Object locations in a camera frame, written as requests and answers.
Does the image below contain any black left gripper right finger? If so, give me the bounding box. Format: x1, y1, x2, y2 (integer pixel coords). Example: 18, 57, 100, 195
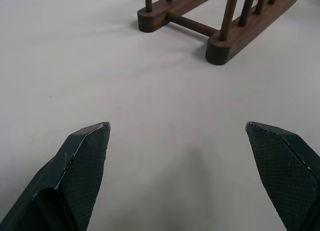
244, 120, 320, 231

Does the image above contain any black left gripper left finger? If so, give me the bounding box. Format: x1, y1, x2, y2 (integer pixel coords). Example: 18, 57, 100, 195
0, 121, 112, 231

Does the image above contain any dark wooden dish rack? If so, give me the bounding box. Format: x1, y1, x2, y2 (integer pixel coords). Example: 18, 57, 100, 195
136, 0, 303, 66

